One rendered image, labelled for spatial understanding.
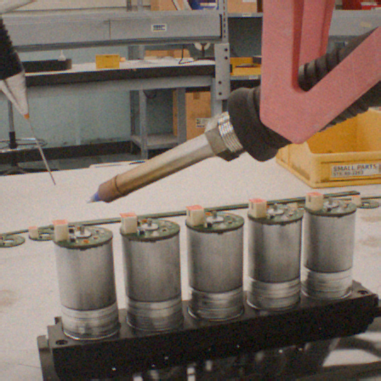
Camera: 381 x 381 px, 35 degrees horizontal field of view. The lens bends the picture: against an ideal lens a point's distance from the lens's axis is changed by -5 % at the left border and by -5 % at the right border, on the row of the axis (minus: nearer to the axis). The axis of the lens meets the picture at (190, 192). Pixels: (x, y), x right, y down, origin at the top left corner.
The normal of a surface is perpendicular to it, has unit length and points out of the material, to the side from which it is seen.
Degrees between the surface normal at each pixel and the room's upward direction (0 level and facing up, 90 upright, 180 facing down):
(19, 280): 0
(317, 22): 87
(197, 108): 90
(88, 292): 90
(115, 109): 90
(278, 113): 99
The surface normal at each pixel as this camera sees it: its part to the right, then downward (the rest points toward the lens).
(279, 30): -0.53, 0.38
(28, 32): 0.26, 0.24
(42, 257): -0.03, -0.97
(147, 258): 0.00, 0.25
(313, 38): -0.44, 0.19
